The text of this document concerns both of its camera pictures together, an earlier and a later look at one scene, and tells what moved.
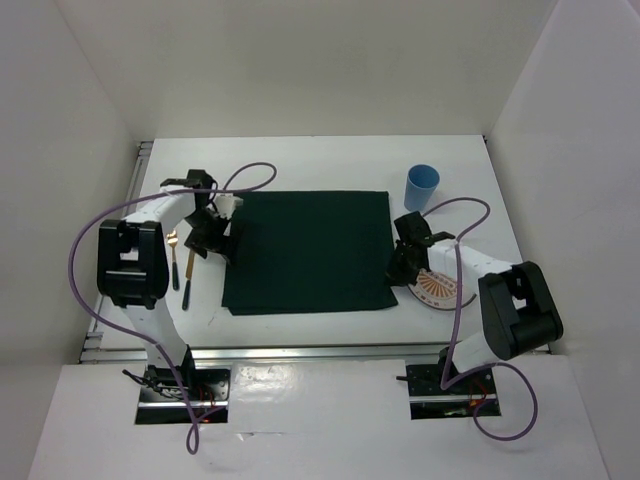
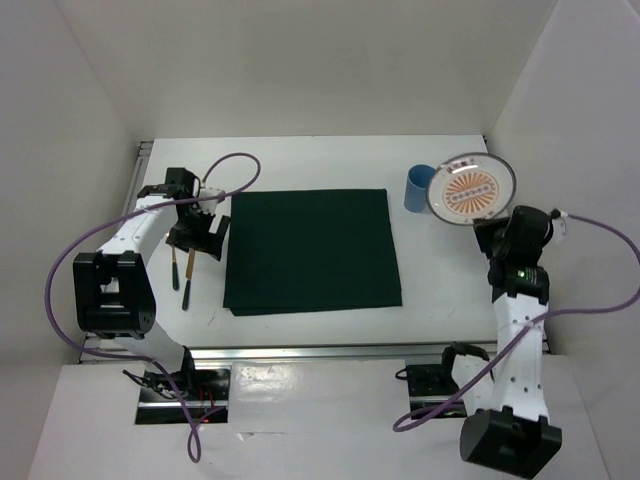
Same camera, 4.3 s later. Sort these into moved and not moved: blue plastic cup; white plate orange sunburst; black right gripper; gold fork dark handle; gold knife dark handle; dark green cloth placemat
Moved: black right gripper; white plate orange sunburst
Not moved: dark green cloth placemat; gold knife dark handle; blue plastic cup; gold fork dark handle
